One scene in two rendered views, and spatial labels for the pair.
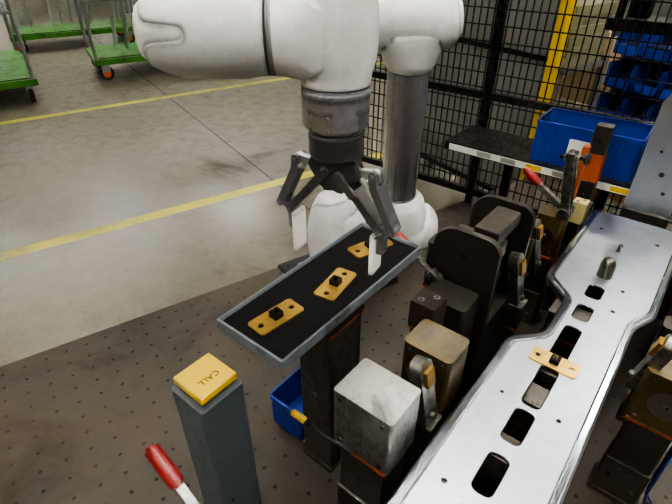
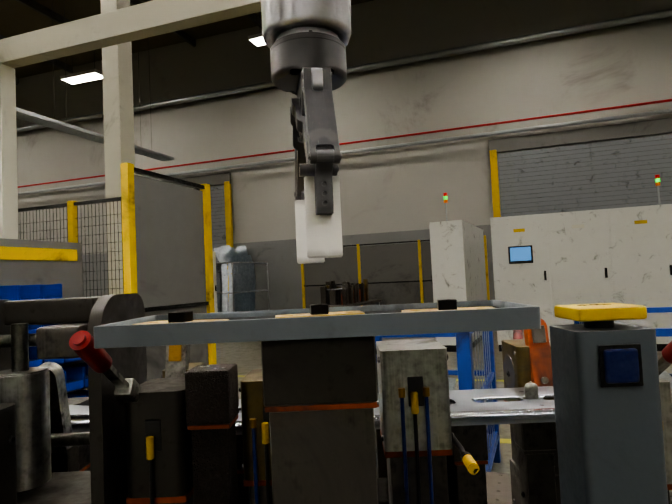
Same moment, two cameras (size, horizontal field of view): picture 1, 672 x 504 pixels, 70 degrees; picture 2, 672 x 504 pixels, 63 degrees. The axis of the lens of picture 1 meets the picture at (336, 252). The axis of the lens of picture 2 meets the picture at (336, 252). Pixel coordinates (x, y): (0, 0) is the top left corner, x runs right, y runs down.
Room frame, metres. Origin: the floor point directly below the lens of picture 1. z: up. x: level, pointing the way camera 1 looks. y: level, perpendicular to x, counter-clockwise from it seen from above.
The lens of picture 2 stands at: (0.94, 0.43, 1.20)
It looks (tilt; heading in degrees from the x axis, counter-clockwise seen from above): 3 degrees up; 232
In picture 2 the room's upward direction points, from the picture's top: 3 degrees counter-clockwise
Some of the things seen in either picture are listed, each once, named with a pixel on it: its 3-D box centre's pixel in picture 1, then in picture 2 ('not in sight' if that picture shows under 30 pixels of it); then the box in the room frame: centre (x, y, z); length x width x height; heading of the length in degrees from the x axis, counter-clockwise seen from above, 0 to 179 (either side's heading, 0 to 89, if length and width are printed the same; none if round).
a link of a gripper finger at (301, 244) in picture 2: (375, 251); (309, 231); (0.59, -0.06, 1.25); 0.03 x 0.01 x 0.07; 150
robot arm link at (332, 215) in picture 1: (336, 225); not in sight; (1.28, 0.00, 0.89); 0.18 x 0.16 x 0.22; 89
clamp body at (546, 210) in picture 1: (533, 266); not in sight; (1.08, -0.55, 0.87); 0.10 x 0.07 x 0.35; 51
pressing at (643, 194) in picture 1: (670, 153); not in sight; (1.16, -0.86, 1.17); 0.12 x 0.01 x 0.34; 51
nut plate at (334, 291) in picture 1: (335, 281); (319, 310); (0.63, 0.00, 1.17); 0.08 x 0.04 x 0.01; 150
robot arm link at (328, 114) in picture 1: (335, 107); (306, 18); (0.63, 0.00, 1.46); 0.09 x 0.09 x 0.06
